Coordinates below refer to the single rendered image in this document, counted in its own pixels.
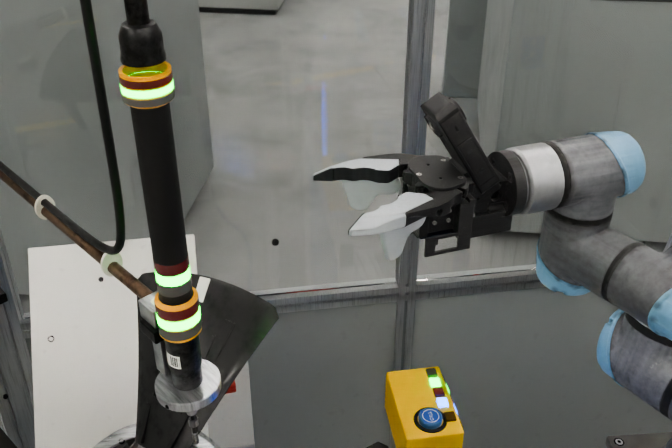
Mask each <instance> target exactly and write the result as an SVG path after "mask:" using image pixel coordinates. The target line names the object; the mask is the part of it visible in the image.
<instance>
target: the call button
mask: <svg viewBox="0 0 672 448"><path fill-rule="evenodd" d="M442 420H443V417H442V414H441V413H440V412H439V411H438V409H437V408H425V409H423V410H420V413H419V417H418V421H419V423H420V425H421V426H423V427H424V428H427V429H437V428H439V427H440V426H441V424H442Z"/></svg>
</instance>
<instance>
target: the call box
mask: <svg viewBox="0 0 672 448"><path fill-rule="evenodd" d="M429 368H435V369H436V372H437V374H438V375H437V377H439V380H440V382H441V386H439V387H442V388H443V390H444V393H445V396H442V397H446V398H447V401H448V404H449V406H448V407H440V408H439V407H438V404H437V401H436V398H442V397H435V396H434V393H433V388H438V387H431V385H430V382H429V378H428V376H427V374H426V369H429ZM425 408H437V409H438V411H439V412H440V413H441V414H442V417H443V420H442V424H441V426H440V427H439V428H437V429H427V428H424V427H423V426H421V425H420V423H419V421H418V417H419V413H420V410H423V409H425ZM385 410H386V413H387V417H388V420H389V424H390V428H391V431H392V435H393V438H394V442H395V445H396V448H462V445H463V437H464V431H463V428H462V426H461V423H460V421H459V418H458V415H457V413H456V410H455V407H454V405H453V402H452V400H451V397H450V394H449V392H448V389H447V387H446V384H445V381H444V379H443V376H442V374H441V371H440V368H439V367H437V366H436V367H427V368H418V369H409V370H400V371H391V372H387V373H386V388H385ZM450 411H454V413H455V416H456V418H457V419H456V421H451V422H447V421H446V419H445V417H444V412H450Z"/></svg>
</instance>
